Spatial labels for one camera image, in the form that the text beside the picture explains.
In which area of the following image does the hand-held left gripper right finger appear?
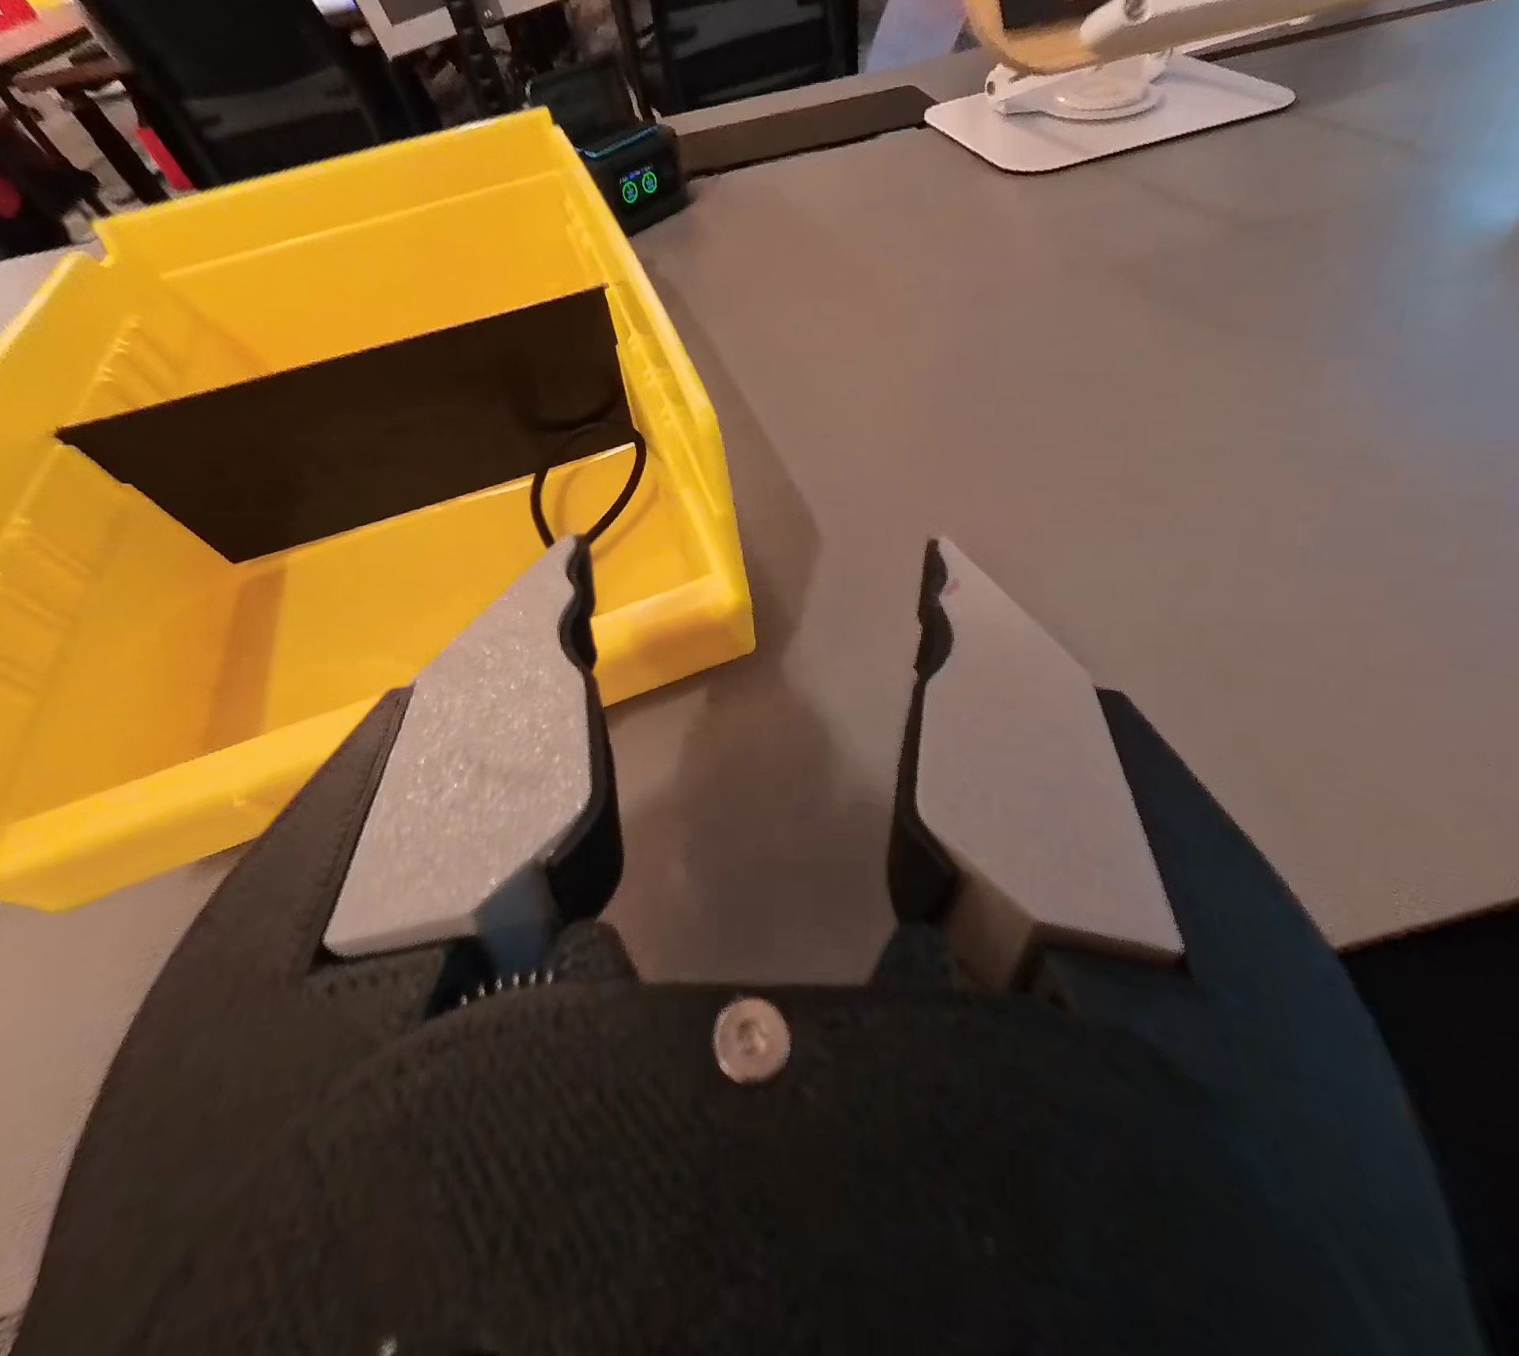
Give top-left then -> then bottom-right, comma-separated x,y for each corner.
888,535 -> 1189,983

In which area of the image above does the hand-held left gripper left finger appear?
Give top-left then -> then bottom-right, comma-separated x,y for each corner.
320,535 -> 627,959

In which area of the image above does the thin black cable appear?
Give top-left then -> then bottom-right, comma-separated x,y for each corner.
530,427 -> 651,556

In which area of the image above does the yellow plastic bin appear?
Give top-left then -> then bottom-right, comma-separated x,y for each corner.
0,108 -> 758,912

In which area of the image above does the black bin divider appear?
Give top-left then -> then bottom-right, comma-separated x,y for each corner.
56,286 -> 643,565

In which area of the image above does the black charger with green display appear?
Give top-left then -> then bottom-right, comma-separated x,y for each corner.
576,121 -> 691,236

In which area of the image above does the wooden table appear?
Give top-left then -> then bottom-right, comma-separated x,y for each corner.
0,3 -> 162,208

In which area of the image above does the black desk cable cover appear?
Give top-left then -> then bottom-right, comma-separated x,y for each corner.
676,84 -> 942,179

